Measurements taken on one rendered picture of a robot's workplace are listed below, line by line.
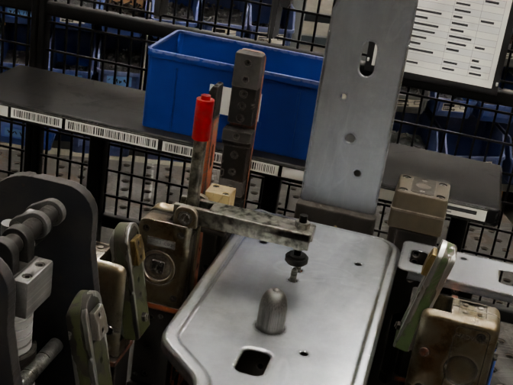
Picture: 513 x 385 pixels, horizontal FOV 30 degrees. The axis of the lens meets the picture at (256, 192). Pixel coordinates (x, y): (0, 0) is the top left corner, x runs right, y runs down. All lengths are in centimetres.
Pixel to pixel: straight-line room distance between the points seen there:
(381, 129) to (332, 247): 20
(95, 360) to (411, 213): 62
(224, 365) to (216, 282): 18
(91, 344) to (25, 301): 12
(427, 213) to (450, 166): 24
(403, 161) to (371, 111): 23
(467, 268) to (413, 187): 15
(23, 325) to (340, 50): 66
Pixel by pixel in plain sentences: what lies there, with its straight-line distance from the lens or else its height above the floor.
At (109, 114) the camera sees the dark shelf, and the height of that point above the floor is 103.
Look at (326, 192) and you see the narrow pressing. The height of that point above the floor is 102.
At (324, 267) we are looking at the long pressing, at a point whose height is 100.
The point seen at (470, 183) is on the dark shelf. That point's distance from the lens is 156.
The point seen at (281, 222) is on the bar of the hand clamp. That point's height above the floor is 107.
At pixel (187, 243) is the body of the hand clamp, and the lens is 119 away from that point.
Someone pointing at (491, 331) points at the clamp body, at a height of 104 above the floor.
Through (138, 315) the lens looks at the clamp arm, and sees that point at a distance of 106.
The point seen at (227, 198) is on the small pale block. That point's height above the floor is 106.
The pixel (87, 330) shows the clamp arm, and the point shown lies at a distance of 90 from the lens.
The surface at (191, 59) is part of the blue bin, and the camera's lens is 152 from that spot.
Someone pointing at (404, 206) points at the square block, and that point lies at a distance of 139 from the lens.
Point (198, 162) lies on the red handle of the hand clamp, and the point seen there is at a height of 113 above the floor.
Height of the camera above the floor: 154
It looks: 22 degrees down
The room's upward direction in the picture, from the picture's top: 9 degrees clockwise
